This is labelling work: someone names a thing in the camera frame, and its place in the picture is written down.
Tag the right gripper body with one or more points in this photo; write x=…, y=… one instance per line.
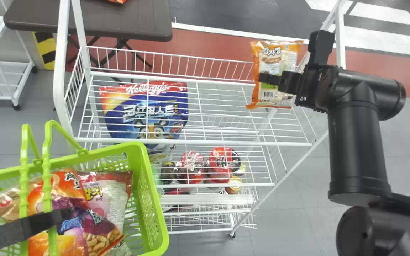
x=291, y=82

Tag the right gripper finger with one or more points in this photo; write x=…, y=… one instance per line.
x=269, y=79

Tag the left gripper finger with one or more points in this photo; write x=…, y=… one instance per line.
x=16, y=229

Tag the orange snack packet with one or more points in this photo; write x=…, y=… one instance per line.
x=62, y=192
x=272, y=58

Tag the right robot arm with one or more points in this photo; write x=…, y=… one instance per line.
x=356, y=142

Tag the purple snack packet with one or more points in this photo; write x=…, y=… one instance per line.
x=94, y=231

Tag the red noodle cup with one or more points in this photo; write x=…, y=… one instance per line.
x=192, y=167
x=222, y=164

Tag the pink snack packet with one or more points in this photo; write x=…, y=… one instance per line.
x=110, y=195

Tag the yellow can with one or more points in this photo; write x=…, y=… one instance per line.
x=233, y=185

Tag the blue cereal bag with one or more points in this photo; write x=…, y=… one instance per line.
x=144, y=113

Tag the green basket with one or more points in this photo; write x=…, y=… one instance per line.
x=144, y=199

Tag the black noodle cup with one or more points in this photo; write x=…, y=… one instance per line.
x=169, y=172

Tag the dark side table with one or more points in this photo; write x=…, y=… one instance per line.
x=94, y=16

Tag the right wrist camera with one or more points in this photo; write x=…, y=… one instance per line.
x=320, y=46

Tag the yellow black striped post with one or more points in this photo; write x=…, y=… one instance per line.
x=45, y=49

